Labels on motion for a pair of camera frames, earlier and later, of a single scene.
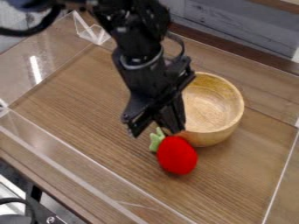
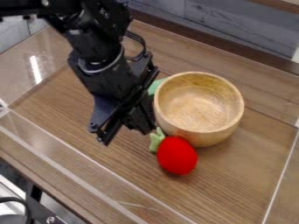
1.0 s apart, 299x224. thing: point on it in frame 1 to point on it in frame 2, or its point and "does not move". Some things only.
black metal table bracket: x=38 y=212 does not move
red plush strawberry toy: x=175 y=152 does not move
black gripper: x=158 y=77 to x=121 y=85
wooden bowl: x=214 y=108 does not move
